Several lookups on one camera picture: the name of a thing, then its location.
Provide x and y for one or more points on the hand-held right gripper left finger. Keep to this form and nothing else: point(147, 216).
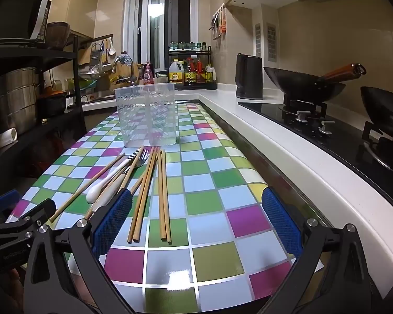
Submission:
point(113, 222)

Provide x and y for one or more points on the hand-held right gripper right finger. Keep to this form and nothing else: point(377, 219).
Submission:
point(281, 222)

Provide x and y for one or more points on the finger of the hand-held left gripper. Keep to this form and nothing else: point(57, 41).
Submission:
point(41, 210)
point(6, 200)

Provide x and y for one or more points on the white ceramic spoon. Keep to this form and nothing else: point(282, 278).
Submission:
point(94, 195)

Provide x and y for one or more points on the wooden chopstick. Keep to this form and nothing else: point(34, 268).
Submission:
point(138, 180)
point(146, 196)
point(132, 162)
point(141, 196)
point(166, 199)
point(88, 187)
point(160, 199)

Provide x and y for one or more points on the clear plastic utensil holder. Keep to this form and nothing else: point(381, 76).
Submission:
point(131, 121)

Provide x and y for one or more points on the person's left hand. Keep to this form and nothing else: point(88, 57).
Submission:
point(15, 284)

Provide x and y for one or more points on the white tube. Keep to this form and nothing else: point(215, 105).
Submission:
point(5, 137)

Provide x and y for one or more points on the checkered plastic table cover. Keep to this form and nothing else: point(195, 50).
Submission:
point(216, 202)

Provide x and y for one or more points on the steel stockpot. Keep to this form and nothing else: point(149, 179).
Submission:
point(14, 101)

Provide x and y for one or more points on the black gas stove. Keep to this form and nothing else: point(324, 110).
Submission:
point(340, 137)

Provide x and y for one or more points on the silver stove knob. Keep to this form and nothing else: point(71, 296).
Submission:
point(303, 116)
point(326, 127)

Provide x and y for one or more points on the black cooking pot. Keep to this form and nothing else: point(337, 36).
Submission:
point(52, 103)

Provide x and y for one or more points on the green plastic basin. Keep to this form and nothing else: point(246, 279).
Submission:
point(85, 83)

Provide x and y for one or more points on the black electric kettle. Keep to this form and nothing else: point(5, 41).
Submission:
point(249, 78)

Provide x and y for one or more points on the wooden cutting board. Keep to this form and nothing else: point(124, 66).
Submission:
point(136, 73)

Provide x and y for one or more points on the pink soap pouch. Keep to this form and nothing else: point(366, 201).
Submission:
point(147, 75)

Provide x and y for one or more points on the small plastic container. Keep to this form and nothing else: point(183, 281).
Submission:
point(162, 77)

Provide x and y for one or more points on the black shelf rack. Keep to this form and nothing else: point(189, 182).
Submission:
point(62, 55)

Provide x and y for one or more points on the steel kitchen faucet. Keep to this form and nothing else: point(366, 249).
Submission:
point(118, 63)

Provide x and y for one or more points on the metal grater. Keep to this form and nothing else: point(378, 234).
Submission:
point(95, 59)

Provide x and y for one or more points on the yellow oil bottle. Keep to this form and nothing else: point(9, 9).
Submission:
point(176, 73)

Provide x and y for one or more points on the blue dish rag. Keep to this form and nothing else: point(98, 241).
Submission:
point(126, 58)

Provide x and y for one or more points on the black spice rack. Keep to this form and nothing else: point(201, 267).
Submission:
point(213, 72)

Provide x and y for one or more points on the red sauce bottle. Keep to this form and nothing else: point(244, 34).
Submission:
point(193, 70)

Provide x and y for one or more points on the brown bowl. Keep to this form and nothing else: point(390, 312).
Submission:
point(57, 34)

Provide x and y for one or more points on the microwave oven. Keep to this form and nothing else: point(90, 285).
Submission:
point(16, 13)

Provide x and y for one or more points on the row of spice jars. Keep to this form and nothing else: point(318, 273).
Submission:
point(186, 45)

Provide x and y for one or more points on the white framed window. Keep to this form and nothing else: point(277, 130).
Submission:
point(160, 23)

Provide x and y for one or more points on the hanging kitchen tools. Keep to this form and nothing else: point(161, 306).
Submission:
point(218, 21)

